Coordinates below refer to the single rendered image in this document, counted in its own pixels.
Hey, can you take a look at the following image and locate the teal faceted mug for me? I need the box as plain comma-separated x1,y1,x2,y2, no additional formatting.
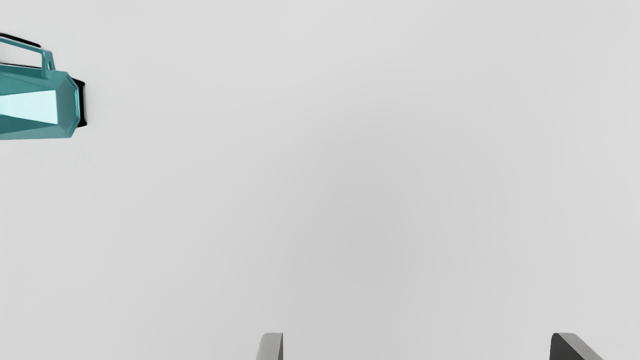
0,37,81,141

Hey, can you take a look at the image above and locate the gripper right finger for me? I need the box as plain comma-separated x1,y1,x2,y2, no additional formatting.
549,332,604,360

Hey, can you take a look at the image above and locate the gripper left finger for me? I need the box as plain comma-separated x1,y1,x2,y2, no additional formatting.
256,332,284,360

